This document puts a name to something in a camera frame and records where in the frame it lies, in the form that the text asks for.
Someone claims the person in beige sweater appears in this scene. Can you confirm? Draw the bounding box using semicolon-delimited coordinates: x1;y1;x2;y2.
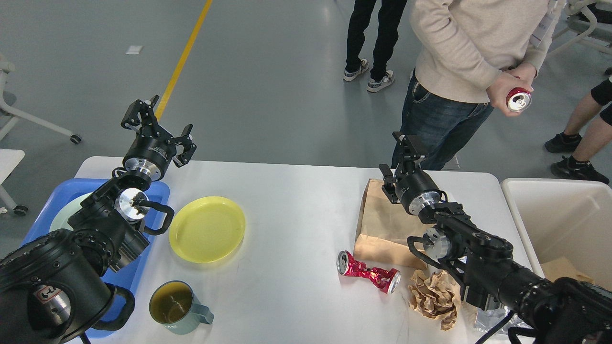
400;0;566;171

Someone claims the crushed red soda can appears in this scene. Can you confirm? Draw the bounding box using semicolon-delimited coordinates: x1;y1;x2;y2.
336;250;401;294

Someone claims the blue plastic tray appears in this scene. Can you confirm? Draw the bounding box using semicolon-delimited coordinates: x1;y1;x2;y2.
21;178;170;339

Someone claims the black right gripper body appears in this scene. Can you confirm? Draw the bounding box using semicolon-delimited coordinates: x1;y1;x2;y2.
393;168;441;214

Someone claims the white office chair right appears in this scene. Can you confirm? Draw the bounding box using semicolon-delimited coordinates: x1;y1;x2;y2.
545;0;612;61

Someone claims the yellow plastic plate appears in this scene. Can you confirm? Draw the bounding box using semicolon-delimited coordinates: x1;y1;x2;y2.
169;196;246;264

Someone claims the white side table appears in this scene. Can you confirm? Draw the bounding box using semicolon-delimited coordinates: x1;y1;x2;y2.
0;148;29;217

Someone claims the person with black sneakers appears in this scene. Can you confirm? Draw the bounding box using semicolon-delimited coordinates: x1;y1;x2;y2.
544;77;612;184

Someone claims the brown paper bag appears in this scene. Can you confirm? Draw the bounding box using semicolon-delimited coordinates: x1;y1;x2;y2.
353;179;431;269

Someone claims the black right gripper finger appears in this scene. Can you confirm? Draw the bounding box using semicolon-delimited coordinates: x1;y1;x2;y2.
379;164;401;204
392;131;428;178

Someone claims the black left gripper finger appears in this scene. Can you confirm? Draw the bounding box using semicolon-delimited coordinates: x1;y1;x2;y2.
120;95;166;140
165;124;197;168

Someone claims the red soda can held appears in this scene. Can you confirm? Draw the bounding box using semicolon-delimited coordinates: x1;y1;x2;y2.
505;87;532;112

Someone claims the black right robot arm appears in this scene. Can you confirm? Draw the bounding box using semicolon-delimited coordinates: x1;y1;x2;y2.
380;131;612;344

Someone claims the brown paper in bin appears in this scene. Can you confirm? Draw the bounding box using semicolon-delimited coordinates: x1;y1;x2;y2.
541;257;594;283

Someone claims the pale green plate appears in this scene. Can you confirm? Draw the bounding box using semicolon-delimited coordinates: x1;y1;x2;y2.
49;192;91;232

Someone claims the crumpled brown paper ball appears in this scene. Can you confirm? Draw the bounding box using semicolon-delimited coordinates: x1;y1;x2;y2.
407;270;462;331

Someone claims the person in black trousers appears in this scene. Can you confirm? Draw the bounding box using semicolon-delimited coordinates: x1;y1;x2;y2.
342;0;408;93

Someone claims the white plastic bin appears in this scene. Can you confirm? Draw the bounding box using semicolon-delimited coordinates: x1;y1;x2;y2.
501;178;612;290

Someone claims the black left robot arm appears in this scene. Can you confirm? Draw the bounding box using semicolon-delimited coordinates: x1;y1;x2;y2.
0;96;197;344

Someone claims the teal mug yellow inside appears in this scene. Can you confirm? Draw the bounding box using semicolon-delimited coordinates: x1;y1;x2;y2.
148;280;215;335

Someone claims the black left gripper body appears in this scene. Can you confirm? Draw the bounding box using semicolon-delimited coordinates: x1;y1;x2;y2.
123;136;176;175

